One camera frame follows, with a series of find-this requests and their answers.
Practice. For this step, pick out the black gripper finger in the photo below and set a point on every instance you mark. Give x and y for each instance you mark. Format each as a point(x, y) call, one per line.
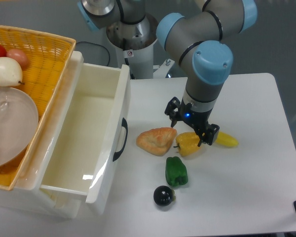
point(173, 111)
point(208, 134)

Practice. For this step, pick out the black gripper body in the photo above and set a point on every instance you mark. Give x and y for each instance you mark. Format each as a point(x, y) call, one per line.
point(196, 120)

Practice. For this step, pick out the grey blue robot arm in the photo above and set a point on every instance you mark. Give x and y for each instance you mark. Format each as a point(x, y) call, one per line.
point(193, 43)

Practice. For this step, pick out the silver robot base column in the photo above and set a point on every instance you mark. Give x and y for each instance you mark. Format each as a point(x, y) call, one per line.
point(134, 45)

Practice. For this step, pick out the yellow bell pepper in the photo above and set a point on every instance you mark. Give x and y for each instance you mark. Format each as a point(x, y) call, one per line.
point(187, 143)

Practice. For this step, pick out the green bell pepper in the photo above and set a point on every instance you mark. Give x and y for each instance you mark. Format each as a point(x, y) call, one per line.
point(175, 172)

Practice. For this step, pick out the yellow banana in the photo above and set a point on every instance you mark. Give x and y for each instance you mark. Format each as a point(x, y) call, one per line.
point(226, 140)

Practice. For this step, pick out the golden pastry bread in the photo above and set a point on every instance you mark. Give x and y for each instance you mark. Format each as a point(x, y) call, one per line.
point(157, 141)

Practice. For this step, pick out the black round eggplant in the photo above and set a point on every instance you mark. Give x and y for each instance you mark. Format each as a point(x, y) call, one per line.
point(164, 196)

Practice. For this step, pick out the white open drawer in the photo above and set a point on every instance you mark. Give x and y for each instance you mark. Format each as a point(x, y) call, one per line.
point(93, 136)

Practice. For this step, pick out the orange wicker basket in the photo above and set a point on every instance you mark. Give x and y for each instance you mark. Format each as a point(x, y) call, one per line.
point(49, 55)

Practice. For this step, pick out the grey plate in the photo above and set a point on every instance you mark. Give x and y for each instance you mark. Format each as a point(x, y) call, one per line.
point(18, 122)

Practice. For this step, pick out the white drawer cabinet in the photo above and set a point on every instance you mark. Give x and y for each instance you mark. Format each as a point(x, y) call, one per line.
point(28, 194)

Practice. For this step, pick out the pink peach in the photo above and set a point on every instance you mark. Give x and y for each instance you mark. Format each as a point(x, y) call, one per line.
point(19, 56)

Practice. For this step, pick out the white pear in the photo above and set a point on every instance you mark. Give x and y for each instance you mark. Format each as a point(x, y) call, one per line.
point(11, 73)

